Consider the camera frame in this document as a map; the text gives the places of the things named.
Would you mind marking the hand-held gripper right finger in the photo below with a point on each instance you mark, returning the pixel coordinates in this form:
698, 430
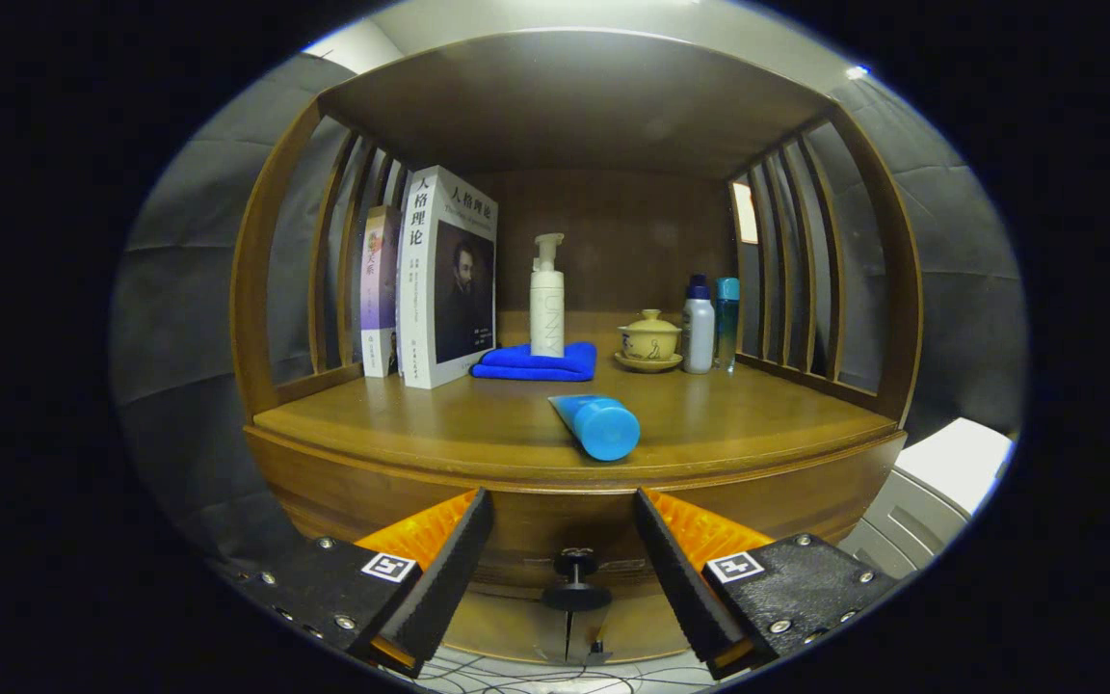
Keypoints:
678, 569

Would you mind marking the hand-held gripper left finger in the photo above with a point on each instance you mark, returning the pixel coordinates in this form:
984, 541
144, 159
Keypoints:
449, 569

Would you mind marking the black drawer knob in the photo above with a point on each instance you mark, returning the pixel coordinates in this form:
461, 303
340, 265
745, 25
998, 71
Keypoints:
576, 596

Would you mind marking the wooden drawer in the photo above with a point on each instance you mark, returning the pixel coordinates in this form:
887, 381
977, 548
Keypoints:
565, 520

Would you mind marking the blue squeeze tube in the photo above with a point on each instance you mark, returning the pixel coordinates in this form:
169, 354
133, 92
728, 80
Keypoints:
603, 427

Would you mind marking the wooden cabinet door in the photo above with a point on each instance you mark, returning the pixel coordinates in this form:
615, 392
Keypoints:
507, 627
637, 622

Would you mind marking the wooden countertop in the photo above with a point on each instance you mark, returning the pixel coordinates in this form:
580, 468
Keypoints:
478, 429

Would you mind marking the wooden cabinet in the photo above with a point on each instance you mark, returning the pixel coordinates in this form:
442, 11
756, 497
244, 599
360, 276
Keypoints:
574, 96

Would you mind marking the blue folded cloth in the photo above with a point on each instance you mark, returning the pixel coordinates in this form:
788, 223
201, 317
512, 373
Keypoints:
526, 364

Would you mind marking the yellow lidded teacup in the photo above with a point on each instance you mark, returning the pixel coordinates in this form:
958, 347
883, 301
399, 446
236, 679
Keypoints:
649, 340

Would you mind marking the white bottle with blue cap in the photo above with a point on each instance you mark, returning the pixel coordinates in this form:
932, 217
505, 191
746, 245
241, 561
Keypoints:
698, 333

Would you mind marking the teal bottle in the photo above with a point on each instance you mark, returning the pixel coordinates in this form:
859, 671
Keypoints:
727, 318

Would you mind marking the white pump bottle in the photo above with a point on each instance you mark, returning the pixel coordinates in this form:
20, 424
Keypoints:
547, 318

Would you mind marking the white portrait book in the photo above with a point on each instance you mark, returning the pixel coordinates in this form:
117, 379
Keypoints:
449, 289

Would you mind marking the purple book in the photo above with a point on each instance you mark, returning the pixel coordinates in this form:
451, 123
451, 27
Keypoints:
380, 289

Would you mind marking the white grey machine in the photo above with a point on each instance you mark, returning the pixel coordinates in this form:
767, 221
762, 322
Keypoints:
955, 463

